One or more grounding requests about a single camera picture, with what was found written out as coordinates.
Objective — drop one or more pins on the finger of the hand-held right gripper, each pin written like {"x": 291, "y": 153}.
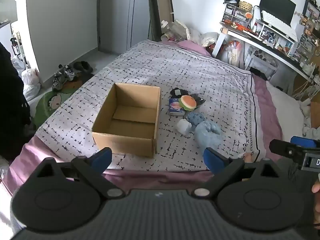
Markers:
{"x": 282, "y": 148}
{"x": 303, "y": 142}

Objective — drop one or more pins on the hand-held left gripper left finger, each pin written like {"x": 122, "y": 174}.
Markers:
{"x": 103, "y": 158}

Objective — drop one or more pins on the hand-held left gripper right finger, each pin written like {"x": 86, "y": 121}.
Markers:
{"x": 212, "y": 162}

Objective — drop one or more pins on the brown cardboard box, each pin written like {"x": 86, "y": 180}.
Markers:
{"x": 125, "y": 142}

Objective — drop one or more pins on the blue plush slipper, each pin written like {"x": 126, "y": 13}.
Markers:
{"x": 207, "y": 135}

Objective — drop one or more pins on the round blue-grey plush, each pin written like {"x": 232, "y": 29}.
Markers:
{"x": 195, "y": 118}

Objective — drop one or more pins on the black plastic wrapper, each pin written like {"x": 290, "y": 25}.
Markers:
{"x": 199, "y": 100}

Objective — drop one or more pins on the hamburger plush toy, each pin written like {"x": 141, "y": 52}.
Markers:
{"x": 188, "y": 102}

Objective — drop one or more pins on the blue snack packet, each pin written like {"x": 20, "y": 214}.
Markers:
{"x": 175, "y": 109}

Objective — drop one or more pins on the black hair scrunchie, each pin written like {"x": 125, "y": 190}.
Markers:
{"x": 176, "y": 92}

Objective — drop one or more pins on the person's right hand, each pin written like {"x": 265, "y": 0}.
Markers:
{"x": 317, "y": 186}

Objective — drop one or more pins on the green cartoon rug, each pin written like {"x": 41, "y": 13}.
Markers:
{"x": 50, "y": 102}

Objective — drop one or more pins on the grey patterned sneakers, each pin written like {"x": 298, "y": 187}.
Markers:
{"x": 62, "y": 76}

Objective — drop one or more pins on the black slippers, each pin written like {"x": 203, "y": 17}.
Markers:
{"x": 83, "y": 67}

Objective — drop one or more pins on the white patterned blanket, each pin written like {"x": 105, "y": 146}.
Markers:
{"x": 200, "y": 67}

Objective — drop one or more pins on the black garment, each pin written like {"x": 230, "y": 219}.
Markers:
{"x": 12, "y": 105}

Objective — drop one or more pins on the white desk riser shelf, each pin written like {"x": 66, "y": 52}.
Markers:
{"x": 275, "y": 33}

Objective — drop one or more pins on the white keyboard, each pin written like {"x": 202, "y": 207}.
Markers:
{"x": 277, "y": 23}

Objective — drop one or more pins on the white desk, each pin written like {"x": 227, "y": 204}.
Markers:
{"x": 240, "y": 33}

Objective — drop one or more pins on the small paper cup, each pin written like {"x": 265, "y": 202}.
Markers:
{"x": 165, "y": 37}

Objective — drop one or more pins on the crumpled white plastic bag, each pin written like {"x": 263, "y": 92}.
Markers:
{"x": 183, "y": 30}

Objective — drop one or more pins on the black computer monitor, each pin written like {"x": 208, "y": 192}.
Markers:
{"x": 277, "y": 5}

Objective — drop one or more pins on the cluttered storage rack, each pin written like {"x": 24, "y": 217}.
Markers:
{"x": 17, "y": 47}

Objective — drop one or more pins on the grey door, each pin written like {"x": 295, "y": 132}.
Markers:
{"x": 120, "y": 17}

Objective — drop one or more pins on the clear drawer organizer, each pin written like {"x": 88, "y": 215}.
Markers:
{"x": 233, "y": 15}

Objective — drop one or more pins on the clear plastic bottle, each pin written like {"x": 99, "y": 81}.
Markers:
{"x": 167, "y": 27}

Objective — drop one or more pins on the wicker basket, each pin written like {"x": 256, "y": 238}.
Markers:
{"x": 245, "y": 5}

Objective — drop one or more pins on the flat cardboard carton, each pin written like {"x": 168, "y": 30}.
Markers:
{"x": 162, "y": 7}

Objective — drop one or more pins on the cluttered wall shelf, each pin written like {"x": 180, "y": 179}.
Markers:
{"x": 311, "y": 25}

